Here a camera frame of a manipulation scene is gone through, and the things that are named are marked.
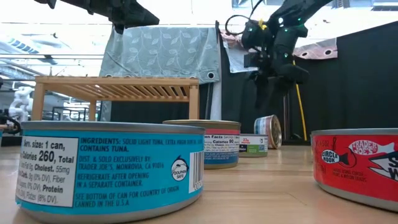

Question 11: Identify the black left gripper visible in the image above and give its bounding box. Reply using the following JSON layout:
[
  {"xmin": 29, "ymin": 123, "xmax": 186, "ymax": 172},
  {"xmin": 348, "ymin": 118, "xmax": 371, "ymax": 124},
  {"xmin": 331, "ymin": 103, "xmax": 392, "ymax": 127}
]
[{"xmin": 60, "ymin": 0, "xmax": 160, "ymax": 35}]

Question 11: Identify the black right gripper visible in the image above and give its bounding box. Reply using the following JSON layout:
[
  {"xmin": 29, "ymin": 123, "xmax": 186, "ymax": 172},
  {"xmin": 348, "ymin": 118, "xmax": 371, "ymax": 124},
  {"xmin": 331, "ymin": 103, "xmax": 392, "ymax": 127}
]
[{"xmin": 241, "ymin": 19, "xmax": 276, "ymax": 109}]

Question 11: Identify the blue label gold-rim can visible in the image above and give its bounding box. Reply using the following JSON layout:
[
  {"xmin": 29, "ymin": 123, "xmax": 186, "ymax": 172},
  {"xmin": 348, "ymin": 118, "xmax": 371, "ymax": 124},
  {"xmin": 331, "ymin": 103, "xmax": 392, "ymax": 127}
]
[
  {"xmin": 162, "ymin": 119, "xmax": 242, "ymax": 170},
  {"xmin": 254, "ymin": 114, "xmax": 283, "ymax": 150}
]

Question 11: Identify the green label tuna can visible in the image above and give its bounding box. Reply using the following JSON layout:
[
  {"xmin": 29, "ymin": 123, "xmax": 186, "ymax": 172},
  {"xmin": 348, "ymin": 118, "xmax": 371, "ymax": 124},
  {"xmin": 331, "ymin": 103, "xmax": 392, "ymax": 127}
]
[{"xmin": 238, "ymin": 133, "xmax": 269, "ymax": 158}]

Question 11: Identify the red label fish can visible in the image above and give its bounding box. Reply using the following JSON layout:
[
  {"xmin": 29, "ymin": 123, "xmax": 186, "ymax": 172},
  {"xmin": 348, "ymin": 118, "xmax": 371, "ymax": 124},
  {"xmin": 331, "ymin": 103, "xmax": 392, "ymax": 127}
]
[{"xmin": 310, "ymin": 128, "xmax": 398, "ymax": 213}]

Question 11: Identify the teal label tuna can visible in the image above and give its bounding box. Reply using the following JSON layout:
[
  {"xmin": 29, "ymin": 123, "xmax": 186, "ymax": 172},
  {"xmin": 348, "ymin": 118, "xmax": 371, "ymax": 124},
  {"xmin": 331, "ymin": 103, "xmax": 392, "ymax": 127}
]
[{"xmin": 15, "ymin": 120, "xmax": 206, "ymax": 224}]

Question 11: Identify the wooden slatted shelf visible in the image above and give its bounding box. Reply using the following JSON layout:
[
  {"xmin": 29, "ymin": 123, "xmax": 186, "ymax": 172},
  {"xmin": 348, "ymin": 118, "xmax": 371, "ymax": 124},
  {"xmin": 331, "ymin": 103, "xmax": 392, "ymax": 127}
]
[{"xmin": 30, "ymin": 76, "xmax": 200, "ymax": 123}]

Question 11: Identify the black backdrop curtain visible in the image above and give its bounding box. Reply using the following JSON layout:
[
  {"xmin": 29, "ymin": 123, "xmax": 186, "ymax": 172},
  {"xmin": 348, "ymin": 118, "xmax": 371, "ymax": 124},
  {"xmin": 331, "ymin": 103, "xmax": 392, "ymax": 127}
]
[
  {"xmin": 221, "ymin": 70, "xmax": 285, "ymax": 141},
  {"xmin": 285, "ymin": 21, "xmax": 398, "ymax": 144},
  {"xmin": 110, "ymin": 83, "xmax": 212, "ymax": 123}
]

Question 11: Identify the metal stand pole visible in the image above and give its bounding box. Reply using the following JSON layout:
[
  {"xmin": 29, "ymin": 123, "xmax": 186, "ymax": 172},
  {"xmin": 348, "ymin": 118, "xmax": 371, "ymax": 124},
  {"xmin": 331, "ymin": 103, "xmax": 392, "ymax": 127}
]
[{"xmin": 281, "ymin": 93, "xmax": 292, "ymax": 141}]

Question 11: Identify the white curtain strip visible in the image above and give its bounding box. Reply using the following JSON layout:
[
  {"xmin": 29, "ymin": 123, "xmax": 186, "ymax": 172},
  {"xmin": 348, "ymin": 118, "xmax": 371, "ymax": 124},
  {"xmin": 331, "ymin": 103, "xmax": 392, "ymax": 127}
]
[{"xmin": 210, "ymin": 81, "xmax": 223, "ymax": 121}]

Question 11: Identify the pink eyelet curtain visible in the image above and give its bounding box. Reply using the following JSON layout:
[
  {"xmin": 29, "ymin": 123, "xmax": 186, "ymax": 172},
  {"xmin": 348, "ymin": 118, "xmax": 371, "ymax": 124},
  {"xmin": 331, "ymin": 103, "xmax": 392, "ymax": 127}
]
[{"xmin": 219, "ymin": 28, "xmax": 339, "ymax": 74}]

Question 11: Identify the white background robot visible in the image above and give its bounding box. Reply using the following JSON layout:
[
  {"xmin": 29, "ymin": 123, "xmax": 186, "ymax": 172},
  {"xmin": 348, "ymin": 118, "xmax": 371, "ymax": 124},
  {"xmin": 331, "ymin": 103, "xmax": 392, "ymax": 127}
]
[{"xmin": 8, "ymin": 86, "xmax": 34, "ymax": 123}]

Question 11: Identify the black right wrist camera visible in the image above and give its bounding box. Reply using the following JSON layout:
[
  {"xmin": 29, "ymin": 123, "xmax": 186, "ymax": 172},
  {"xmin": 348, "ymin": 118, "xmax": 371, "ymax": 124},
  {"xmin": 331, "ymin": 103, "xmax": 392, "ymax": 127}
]
[{"xmin": 243, "ymin": 52, "xmax": 266, "ymax": 70}]

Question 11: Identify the yellow cable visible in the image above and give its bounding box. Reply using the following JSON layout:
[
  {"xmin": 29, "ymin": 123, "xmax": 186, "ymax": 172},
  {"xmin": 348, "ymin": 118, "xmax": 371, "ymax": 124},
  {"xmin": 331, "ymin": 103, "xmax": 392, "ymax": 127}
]
[{"xmin": 292, "ymin": 58, "xmax": 308, "ymax": 141}]

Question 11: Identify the black table frame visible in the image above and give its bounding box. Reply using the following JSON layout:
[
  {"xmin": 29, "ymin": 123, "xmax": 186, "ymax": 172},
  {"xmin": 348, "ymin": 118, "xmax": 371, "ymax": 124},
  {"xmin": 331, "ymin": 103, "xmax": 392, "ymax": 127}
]
[{"xmin": 0, "ymin": 134, "xmax": 312, "ymax": 147}]

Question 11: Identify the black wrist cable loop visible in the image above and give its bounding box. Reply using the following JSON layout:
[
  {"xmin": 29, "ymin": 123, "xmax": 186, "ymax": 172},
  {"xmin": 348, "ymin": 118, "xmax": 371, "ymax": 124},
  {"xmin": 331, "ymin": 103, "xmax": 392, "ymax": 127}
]
[{"xmin": 224, "ymin": 14, "xmax": 249, "ymax": 35}]

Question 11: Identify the black metal cart frame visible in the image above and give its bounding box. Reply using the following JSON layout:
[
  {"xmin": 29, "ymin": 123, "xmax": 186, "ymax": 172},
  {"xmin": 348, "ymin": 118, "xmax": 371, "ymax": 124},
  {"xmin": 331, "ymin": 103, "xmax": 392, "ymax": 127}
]
[{"xmin": 51, "ymin": 106, "xmax": 90, "ymax": 122}]

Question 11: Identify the black hose loop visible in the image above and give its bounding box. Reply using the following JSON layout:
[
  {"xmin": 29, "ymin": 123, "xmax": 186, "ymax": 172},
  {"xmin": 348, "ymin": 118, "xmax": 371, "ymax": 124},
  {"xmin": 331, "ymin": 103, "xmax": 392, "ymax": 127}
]
[{"xmin": 0, "ymin": 114, "xmax": 22, "ymax": 135}]

